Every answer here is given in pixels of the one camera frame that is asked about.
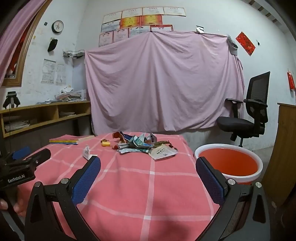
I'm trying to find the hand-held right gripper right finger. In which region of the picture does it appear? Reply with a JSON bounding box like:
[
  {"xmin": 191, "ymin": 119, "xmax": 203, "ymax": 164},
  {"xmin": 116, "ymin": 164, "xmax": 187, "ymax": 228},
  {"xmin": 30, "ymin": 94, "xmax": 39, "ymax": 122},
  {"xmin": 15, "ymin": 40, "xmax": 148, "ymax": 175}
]
[{"xmin": 195, "ymin": 156, "xmax": 271, "ymax": 241}]

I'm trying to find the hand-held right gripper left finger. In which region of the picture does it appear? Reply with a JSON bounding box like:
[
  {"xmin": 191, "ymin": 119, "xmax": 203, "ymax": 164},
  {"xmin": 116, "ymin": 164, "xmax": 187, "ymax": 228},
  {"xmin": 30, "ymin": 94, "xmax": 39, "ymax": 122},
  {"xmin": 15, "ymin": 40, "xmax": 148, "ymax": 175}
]
[{"xmin": 24, "ymin": 155, "xmax": 101, "ymax": 241}]

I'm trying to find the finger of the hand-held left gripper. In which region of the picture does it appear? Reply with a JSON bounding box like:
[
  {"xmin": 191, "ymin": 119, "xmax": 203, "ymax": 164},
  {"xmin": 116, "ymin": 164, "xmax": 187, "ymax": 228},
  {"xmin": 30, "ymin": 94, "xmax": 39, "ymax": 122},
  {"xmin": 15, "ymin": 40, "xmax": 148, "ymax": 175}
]
[
  {"xmin": 7, "ymin": 148, "xmax": 51, "ymax": 167},
  {"xmin": 12, "ymin": 146, "xmax": 32, "ymax": 161}
]

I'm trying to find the small white tag packet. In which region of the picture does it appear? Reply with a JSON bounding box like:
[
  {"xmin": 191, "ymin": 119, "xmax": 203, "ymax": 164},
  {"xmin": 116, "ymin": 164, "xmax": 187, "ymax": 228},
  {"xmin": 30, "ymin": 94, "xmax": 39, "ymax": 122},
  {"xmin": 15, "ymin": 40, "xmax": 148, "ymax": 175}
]
[{"xmin": 83, "ymin": 146, "xmax": 97, "ymax": 160}]

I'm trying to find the orange bucket with white rim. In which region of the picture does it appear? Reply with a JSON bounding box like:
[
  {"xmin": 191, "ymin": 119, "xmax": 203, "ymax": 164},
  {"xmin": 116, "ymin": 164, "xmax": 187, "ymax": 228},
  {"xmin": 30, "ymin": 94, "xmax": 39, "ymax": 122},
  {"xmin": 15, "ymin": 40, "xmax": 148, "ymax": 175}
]
[{"xmin": 194, "ymin": 143, "xmax": 264, "ymax": 186}]

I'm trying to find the red brown wrapper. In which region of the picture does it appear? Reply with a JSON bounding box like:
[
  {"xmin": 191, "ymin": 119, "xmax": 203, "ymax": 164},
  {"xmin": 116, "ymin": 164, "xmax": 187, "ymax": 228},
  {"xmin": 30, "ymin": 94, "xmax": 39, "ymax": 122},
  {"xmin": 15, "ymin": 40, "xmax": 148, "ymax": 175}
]
[{"xmin": 112, "ymin": 131, "xmax": 126, "ymax": 142}]

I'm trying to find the white printed packet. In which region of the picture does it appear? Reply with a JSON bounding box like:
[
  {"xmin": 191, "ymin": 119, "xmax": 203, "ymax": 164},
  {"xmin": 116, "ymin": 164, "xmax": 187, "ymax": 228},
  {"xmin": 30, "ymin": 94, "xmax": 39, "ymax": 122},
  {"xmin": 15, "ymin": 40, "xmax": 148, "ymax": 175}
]
[{"xmin": 149, "ymin": 144, "xmax": 177, "ymax": 161}]

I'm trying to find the dark blue wrapper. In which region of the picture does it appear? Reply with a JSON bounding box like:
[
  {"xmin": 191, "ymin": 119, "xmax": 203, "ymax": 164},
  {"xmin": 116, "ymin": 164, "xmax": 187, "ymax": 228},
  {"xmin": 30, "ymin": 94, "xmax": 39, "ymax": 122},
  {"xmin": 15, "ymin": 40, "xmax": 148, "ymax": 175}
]
[{"xmin": 124, "ymin": 134, "xmax": 139, "ymax": 145}]

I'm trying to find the green and white wrapper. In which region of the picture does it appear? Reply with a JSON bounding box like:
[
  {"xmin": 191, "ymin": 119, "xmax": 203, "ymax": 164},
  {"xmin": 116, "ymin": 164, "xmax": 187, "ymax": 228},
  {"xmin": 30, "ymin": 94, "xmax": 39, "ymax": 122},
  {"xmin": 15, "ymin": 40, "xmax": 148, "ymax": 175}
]
[{"xmin": 133, "ymin": 133, "xmax": 147, "ymax": 147}]

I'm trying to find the white and yellow wrapper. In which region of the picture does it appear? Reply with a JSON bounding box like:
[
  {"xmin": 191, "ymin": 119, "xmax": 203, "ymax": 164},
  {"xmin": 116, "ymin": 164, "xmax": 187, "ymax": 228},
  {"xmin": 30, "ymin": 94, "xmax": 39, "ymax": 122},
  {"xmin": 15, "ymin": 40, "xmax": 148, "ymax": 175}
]
[{"xmin": 144, "ymin": 133, "xmax": 158, "ymax": 144}]

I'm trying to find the person's left hand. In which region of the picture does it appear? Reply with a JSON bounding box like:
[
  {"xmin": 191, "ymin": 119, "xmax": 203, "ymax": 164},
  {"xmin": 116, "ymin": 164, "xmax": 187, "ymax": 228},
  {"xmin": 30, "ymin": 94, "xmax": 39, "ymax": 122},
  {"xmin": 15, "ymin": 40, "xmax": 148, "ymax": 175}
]
[{"xmin": 0, "ymin": 186, "xmax": 26, "ymax": 217}]

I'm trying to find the thick stack of shelf papers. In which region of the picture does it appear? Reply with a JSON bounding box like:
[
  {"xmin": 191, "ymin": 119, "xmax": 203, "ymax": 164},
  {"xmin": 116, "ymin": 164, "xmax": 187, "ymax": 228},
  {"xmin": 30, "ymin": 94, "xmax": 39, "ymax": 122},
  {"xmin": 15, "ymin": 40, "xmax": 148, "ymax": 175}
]
[{"xmin": 4, "ymin": 119, "xmax": 30, "ymax": 132}]

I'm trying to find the yellow book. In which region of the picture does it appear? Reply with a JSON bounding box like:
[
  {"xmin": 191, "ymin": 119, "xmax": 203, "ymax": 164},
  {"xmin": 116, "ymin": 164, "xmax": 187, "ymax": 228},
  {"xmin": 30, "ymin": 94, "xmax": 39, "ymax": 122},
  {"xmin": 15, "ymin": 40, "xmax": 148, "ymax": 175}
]
[{"xmin": 50, "ymin": 139, "xmax": 79, "ymax": 145}]

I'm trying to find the pink book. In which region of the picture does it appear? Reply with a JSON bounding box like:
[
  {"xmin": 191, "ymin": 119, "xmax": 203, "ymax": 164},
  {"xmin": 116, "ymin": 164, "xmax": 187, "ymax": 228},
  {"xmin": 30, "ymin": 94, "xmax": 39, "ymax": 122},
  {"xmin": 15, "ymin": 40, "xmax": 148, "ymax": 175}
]
[{"xmin": 49, "ymin": 134, "xmax": 95, "ymax": 143}]

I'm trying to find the wooden shelf desk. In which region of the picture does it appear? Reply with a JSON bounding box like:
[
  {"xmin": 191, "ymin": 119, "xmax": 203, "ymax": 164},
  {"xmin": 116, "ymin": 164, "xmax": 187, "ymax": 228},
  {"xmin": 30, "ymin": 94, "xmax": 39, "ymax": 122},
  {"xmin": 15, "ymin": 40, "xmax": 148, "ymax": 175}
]
[{"xmin": 0, "ymin": 100, "xmax": 92, "ymax": 139}]

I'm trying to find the black gripper stand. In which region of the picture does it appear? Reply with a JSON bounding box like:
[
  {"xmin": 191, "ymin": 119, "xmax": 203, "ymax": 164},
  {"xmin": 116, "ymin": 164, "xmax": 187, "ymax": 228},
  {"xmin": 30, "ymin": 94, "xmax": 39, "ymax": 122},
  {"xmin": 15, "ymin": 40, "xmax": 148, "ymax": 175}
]
[{"xmin": 2, "ymin": 91, "xmax": 21, "ymax": 109}]

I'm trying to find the black office chair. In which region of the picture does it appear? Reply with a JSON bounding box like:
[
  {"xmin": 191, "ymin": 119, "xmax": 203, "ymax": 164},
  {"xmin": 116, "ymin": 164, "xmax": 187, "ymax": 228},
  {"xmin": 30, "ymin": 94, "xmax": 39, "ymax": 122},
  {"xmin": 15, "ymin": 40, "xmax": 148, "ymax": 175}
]
[{"xmin": 216, "ymin": 71, "xmax": 271, "ymax": 147}]

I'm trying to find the pile of papers and books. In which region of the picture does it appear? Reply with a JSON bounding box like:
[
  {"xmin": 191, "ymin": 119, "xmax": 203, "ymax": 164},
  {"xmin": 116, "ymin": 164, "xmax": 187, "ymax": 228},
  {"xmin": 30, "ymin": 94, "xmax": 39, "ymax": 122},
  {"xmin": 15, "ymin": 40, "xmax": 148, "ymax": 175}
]
[{"xmin": 37, "ymin": 86, "xmax": 88, "ymax": 103}]

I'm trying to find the wooden cabinet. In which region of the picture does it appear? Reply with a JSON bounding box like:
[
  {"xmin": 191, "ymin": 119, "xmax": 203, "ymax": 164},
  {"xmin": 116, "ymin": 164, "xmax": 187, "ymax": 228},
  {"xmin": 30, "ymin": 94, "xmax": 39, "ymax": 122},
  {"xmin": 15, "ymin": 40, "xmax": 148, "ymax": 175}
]
[{"xmin": 262, "ymin": 102, "xmax": 296, "ymax": 208}]

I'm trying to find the pink hanging sheet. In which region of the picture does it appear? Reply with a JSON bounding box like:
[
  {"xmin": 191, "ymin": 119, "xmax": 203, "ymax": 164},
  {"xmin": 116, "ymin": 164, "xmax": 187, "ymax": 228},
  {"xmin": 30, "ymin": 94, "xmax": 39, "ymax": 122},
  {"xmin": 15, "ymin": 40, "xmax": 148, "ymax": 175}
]
[{"xmin": 84, "ymin": 30, "xmax": 245, "ymax": 137}]

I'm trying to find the pink curtain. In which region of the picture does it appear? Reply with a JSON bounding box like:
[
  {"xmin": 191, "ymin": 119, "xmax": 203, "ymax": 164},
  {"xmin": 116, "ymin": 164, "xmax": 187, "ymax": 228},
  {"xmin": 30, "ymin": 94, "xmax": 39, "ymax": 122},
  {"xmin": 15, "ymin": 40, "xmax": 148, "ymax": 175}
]
[{"xmin": 0, "ymin": 0, "xmax": 47, "ymax": 81}]

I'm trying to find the red hanging ornament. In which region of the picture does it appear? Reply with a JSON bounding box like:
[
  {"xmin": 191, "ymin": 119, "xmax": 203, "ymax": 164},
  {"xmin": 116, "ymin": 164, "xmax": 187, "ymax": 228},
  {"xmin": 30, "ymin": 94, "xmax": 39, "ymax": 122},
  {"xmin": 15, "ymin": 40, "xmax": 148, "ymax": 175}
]
[{"xmin": 287, "ymin": 69, "xmax": 296, "ymax": 91}]

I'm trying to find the grey cloth wad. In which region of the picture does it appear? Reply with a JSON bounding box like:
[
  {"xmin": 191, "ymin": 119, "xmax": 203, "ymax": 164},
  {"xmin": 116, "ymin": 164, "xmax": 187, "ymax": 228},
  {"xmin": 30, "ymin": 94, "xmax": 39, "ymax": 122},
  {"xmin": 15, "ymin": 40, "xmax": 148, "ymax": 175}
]
[{"xmin": 228, "ymin": 35, "xmax": 238, "ymax": 55}]

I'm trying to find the large wall calendar sheet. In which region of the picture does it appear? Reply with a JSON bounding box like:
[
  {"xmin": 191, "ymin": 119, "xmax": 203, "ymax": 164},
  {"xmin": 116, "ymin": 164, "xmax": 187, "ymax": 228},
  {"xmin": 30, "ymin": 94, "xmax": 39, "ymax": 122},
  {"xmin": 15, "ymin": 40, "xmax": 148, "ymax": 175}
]
[{"xmin": 41, "ymin": 59, "xmax": 56, "ymax": 84}]

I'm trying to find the small wall calendar sheet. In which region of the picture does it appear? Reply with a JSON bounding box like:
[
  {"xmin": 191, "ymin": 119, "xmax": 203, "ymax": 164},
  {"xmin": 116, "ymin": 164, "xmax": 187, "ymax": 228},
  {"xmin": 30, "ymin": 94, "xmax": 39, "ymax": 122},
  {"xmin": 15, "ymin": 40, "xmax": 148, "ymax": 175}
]
[{"xmin": 55, "ymin": 64, "xmax": 65, "ymax": 85}]

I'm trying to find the wooden window frame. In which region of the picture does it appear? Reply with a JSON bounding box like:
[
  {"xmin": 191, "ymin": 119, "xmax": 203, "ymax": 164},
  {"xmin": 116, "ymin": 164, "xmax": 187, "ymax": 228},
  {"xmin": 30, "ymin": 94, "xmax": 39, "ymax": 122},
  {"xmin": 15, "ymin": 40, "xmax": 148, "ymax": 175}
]
[{"xmin": 1, "ymin": 0, "xmax": 52, "ymax": 87}]

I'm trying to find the wire wall rack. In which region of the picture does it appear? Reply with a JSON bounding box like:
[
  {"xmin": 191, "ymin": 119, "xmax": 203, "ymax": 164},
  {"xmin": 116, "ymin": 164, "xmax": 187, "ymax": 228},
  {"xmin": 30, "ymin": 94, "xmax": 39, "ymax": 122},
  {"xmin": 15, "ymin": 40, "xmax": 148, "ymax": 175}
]
[{"xmin": 63, "ymin": 49, "xmax": 85, "ymax": 58}]

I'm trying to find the black wall pouch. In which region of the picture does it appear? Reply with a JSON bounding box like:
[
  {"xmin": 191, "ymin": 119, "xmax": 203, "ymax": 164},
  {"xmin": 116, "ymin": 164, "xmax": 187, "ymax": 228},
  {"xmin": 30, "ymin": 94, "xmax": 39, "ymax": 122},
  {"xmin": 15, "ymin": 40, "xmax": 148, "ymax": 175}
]
[{"xmin": 47, "ymin": 38, "xmax": 58, "ymax": 52}]

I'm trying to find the round wall clock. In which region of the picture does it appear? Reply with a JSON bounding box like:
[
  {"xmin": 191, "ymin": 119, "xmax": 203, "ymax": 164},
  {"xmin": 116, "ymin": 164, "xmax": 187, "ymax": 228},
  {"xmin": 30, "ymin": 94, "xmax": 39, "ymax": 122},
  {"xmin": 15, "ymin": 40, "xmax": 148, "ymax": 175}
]
[{"xmin": 51, "ymin": 20, "xmax": 64, "ymax": 33}]

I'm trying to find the red paper wall decoration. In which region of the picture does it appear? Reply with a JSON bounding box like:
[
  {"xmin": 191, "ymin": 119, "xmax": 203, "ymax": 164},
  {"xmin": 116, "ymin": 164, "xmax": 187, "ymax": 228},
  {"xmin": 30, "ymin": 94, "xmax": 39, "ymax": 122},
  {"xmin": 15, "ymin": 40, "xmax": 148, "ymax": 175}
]
[{"xmin": 235, "ymin": 31, "xmax": 256, "ymax": 57}]

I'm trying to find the group of wall certificates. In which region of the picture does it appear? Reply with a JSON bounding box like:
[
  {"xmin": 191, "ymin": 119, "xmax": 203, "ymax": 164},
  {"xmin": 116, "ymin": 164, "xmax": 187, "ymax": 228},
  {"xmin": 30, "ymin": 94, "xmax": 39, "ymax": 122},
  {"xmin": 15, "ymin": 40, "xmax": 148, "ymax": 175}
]
[{"xmin": 99, "ymin": 6, "xmax": 186, "ymax": 48}]

